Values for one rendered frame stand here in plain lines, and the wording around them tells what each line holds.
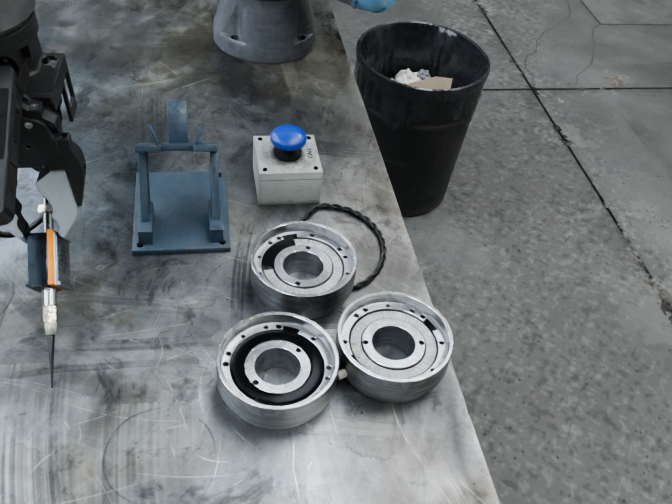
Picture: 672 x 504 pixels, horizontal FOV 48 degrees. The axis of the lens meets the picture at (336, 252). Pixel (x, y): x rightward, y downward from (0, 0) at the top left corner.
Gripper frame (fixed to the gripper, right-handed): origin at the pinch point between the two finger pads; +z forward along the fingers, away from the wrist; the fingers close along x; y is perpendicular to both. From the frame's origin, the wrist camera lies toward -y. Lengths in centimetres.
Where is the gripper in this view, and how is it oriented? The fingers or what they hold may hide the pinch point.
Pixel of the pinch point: (44, 236)
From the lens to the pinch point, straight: 70.7
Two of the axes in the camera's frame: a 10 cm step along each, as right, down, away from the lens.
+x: -10.0, 0.3, -0.8
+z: -0.4, 6.8, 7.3
